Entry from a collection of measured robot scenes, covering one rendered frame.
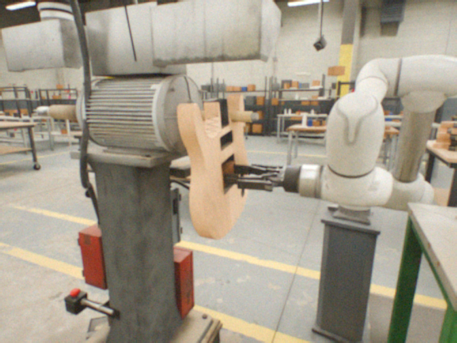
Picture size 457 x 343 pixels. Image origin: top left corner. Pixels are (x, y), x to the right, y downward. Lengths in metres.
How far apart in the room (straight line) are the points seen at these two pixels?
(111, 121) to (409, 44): 11.50
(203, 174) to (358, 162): 0.35
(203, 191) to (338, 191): 0.32
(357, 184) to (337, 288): 1.10
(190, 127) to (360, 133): 0.36
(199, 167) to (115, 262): 0.63
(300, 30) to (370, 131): 11.71
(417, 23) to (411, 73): 11.03
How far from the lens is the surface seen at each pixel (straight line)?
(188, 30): 0.78
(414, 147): 1.35
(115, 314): 1.36
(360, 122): 0.60
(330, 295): 1.77
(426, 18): 12.24
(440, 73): 1.17
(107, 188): 1.09
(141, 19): 0.97
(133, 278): 1.18
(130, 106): 0.94
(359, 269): 1.65
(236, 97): 0.91
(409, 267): 1.28
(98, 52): 1.08
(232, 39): 0.72
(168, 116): 0.86
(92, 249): 1.27
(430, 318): 2.31
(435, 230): 1.03
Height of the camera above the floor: 1.29
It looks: 14 degrees down
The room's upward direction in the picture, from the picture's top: straight up
